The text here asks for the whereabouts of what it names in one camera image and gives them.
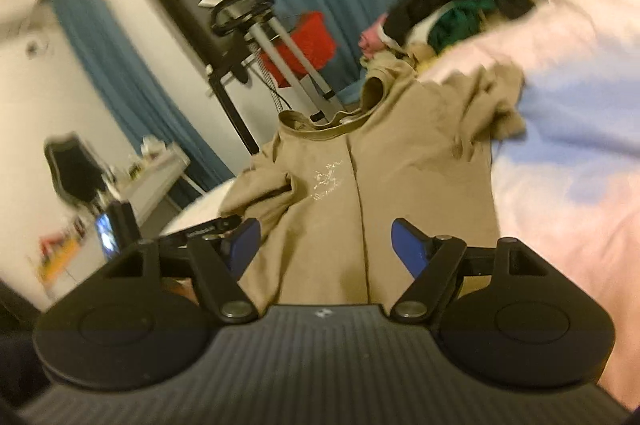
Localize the green garment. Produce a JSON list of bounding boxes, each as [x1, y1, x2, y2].
[[430, 0, 501, 56]]

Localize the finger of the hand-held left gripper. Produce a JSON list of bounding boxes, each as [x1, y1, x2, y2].
[[159, 215, 246, 250]]

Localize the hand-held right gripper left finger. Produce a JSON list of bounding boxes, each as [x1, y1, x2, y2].
[[102, 219, 262, 324]]

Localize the black chair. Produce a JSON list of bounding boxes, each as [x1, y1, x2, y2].
[[44, 132, 116, 208]]

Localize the pink white blanket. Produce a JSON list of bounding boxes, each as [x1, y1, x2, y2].
[[165, 0, 640, 411]]

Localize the khaki shirt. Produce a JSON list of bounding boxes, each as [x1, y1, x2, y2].
[[220, 52, 528, 306]]

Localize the pink garment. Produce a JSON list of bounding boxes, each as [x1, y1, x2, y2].
[[359, 17, 396, 60]]

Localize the yellow box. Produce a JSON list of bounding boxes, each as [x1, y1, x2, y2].
[[37, 230, 83, 286]]

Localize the red basket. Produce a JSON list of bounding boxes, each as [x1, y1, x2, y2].
[[260, 11, 337, 88]]

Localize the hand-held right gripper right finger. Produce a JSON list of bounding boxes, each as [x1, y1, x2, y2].
[[390, 219, 551, 325]]

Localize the white desk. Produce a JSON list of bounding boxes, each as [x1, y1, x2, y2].
[[102, 137, 206, 231]]

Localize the grey black exercise machine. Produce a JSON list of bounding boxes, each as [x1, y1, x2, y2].
[[197, 0, 351, 156]]

